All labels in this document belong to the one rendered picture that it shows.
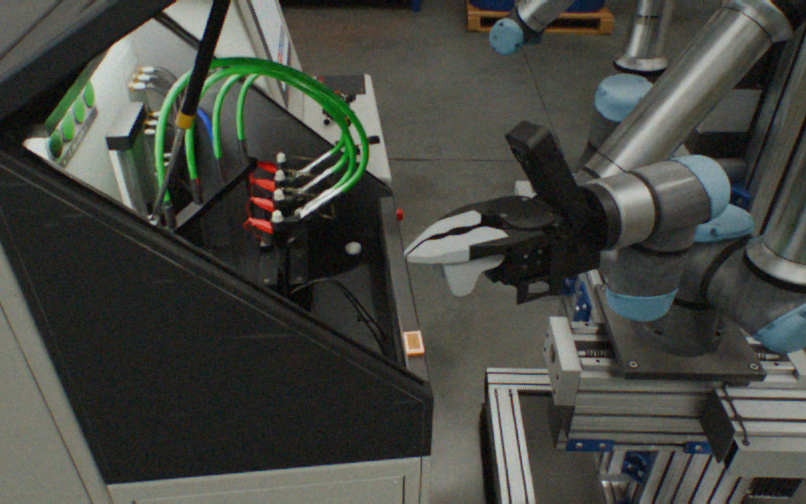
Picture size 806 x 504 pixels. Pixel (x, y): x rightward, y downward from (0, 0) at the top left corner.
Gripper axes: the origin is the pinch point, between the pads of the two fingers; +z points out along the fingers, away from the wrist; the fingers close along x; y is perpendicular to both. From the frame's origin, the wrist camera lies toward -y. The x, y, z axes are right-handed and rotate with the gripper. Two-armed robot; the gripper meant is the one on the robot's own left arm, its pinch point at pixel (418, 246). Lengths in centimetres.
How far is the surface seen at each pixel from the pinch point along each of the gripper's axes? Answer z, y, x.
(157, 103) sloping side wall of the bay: 13, 10, 103
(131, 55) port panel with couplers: 16, -2, 98
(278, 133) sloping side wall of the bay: -11, 20, 97
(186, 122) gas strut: 14.6, -5.1, 33.7
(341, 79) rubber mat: -48, 26, 158
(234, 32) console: -5, -3, 100
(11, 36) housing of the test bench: 33, -13, 63
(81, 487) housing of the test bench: 44, 60, 50
